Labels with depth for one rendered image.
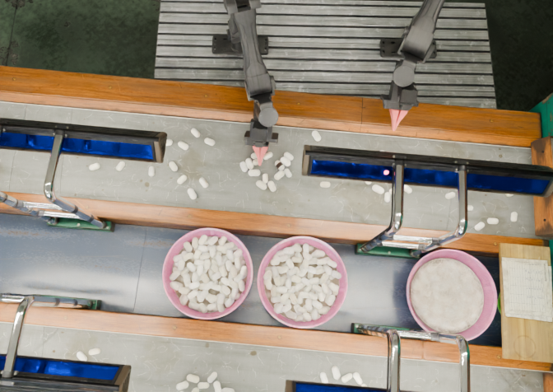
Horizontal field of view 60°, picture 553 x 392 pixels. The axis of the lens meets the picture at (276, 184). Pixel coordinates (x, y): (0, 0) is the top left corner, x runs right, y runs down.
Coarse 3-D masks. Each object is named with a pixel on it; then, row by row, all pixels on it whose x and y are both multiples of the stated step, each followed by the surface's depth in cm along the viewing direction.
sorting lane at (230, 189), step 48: (192, 144) 156; (240, 144) 156; (288, 144) 156; (336, 144) 156; (384, 144) 157; (432, 144) 157; (480, 144) 157; (96, 192) 151; (144, 192) 151; (240, 192) 152; (288, 192) 152; (336, 192) 152; (384, 192) 153; (432, 192) 153; (480, 192) 153
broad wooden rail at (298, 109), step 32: (0, 96) 157; (32, 96) 157; (64, 96) 157; (96, 96) 157; (128, 96) 157; (160, 96) 157; (192, 96) 157; (224, 96) 157; (288, 96) 158; (320, 96) 158; (352, 96) 158; (320, 128) 158; (352, 128) 157; (384, 128) 156; (416, 128) 156; (448, 128) 156; (480, 128) 156; (512, 128) 156
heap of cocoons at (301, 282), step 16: (288, 256) 147; (304, 256) 147; (320, 256) 148; (272, 272) 146; (288, 272) 145; (304, 272) 145; (320, 272) 145; (336, 272) 145; (272, 288) 144; (288, 288) 144; (304, 288) 145; (320, 288) 144; (336, 288) 144; (272, 304) 145; (288, 304) 143; (304, 304) 145; (320, 304) 143; (304, 320) 143
